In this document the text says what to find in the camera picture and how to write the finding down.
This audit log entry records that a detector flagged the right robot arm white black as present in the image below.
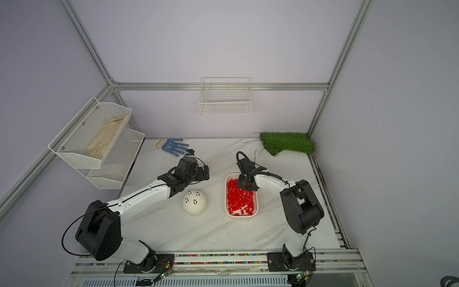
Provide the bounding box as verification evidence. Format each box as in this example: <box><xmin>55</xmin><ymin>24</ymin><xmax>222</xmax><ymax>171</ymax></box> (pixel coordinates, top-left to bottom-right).
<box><xmin>236</xmin><ymin>151</ymin><xmax>325</xmax><ymax>264</ymax></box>

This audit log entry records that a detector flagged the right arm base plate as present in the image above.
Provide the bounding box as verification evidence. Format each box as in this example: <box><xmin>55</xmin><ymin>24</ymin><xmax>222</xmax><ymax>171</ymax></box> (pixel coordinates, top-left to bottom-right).
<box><xmin>267</xmin><ymin>252</ymin><xmax>316</xmax><ymax>271</ymax></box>

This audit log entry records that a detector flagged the white wire wall basket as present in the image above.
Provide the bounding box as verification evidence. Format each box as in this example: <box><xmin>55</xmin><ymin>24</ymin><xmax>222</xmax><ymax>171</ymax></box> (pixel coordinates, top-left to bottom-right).
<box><xmin>198</xmin><ymin>77</ymin><xmax>252</xmax><ymax>116</ymax></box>

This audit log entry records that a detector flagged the white tray of red sleeves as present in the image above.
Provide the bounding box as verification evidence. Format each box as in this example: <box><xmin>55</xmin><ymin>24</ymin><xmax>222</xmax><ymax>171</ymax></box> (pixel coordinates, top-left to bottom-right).
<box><xmin>224</xmin><ymin>173</ymin><xmax>259</xmax><ymax>218</ymax></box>

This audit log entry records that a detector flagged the upper white mesh shelf bin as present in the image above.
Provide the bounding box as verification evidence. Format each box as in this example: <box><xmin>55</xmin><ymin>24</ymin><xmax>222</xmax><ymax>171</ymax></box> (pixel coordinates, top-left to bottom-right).
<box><xmin>48</xmin><ymin>97</ymin><xmax>131</xmax><ymax>169</ymax></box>

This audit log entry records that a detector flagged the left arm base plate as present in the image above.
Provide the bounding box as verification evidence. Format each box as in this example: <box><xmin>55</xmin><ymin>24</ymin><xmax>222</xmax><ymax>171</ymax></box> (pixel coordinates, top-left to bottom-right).
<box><xmin>123</xmin><ymin>254</ymin><xmax>175</xmax><ymax>274</ymax></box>

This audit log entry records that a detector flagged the lower white mesh shelf bin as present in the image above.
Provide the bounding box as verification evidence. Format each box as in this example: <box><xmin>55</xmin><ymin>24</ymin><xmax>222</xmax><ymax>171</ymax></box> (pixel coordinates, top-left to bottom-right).
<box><xmin>76</xmin><ymin>128</ymin><xmax>145</xmax><ymax>190</ymax></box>

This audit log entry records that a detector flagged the blue dotted work glove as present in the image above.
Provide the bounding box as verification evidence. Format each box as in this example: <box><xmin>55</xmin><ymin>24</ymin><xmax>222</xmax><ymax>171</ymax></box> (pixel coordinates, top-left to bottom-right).
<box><xmin>155</xmin><ymin>138</ymin><xmax>189</xmax><ymax>157</ymax></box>

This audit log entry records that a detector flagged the beige cloth in bin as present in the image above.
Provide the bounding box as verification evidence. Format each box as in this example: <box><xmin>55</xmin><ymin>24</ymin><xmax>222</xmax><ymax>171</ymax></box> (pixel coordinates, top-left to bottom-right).
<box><xmin>84</xmin><ymin>116</ymin><xmax>126</xmax><ymax>160</ymax></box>

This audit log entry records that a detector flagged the green artificial grass mat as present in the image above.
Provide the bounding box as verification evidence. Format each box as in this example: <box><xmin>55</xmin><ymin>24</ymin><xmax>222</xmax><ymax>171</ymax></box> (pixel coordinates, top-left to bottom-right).
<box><xmin>259</xmin><ymin>132</ymin><xmax>316</xmax><ymax>156</ymax></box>

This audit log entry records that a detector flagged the white dome with screws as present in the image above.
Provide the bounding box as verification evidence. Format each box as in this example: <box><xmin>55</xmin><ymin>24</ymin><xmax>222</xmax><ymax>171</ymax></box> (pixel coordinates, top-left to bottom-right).
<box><xmin>182</xmin><ymin>190</ymin><xmax>208</xmax><ymax>216</ymax></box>

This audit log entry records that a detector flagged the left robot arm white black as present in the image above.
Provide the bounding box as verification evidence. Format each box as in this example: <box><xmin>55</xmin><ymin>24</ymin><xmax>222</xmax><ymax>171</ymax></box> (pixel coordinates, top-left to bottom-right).
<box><xmin>75</xmin><ymin>156</ymin><xmax>210</xmax><ymax>266</ymax></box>

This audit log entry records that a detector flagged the white mesh shelf bin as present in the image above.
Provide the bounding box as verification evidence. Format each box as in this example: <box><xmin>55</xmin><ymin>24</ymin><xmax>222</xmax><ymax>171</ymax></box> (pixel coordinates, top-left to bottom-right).
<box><xmin>48</xmin><ymin>97</ymin><xmax>131</xmax><ymax>169</ymax></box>
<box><xmin>76</xmin><ymin>128</ymin><xmax>145</xmax><ymax>190</ymax></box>

